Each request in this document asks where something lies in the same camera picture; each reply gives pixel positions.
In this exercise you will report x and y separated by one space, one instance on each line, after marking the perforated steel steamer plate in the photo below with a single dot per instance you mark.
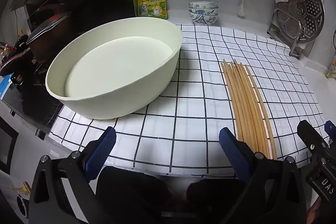
307 8

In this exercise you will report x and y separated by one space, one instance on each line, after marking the blue white card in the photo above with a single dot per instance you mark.
5 86

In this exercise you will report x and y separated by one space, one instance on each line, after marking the yellow seasoning pouch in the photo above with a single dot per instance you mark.
152 3

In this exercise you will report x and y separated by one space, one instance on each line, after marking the grey pot lid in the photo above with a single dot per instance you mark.
50 27

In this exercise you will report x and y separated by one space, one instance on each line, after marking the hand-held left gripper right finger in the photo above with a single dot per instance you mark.
231 150

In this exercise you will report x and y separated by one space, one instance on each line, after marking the blue floral ceramic bowl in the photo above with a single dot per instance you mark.
203 19
203 5
203 12

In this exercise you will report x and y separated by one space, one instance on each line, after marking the cream oval basin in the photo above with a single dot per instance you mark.
118 64

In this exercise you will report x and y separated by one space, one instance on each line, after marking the bundle of bamboo chopsticks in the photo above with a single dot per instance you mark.
244 98

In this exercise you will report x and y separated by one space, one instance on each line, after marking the person's dark clothing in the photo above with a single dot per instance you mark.
131 192

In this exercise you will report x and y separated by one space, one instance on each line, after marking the white black checked cloth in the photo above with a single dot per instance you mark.
183 108

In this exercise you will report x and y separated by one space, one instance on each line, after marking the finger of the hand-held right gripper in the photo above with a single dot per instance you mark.
331 130
312 140

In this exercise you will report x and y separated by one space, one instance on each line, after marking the steel dish rack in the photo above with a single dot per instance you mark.
296 48

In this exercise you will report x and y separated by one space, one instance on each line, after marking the black round container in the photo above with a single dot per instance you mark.
21 205

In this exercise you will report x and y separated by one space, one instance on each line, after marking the black gas cooktop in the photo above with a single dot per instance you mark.
34 108

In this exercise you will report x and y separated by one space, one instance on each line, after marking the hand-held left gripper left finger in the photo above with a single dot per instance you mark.
102 153

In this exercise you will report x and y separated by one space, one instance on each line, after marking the brown cooking pot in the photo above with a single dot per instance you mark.
42 54

